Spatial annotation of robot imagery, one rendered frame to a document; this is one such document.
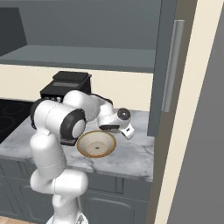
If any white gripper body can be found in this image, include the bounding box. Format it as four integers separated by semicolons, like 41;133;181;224
122;125;136;141

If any tan bowl with orange rim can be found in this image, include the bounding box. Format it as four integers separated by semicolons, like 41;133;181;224
76;129;117;159

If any grey tall cabinet panel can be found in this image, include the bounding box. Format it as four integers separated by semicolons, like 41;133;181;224
165;0;224;224

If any grey base cabinet door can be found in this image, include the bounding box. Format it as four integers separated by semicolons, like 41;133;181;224
0;158;56;224
81;194;149;224

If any grey drawer front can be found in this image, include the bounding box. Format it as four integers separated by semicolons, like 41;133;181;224
85;171;125;195

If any black hob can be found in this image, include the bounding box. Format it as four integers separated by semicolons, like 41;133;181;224
0;98;35;144

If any silver bar door handle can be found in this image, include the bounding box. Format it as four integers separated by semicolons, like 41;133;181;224
161;19;186;114

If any open grey wall cabinet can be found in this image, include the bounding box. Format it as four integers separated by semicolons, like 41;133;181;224
0;0;163;74

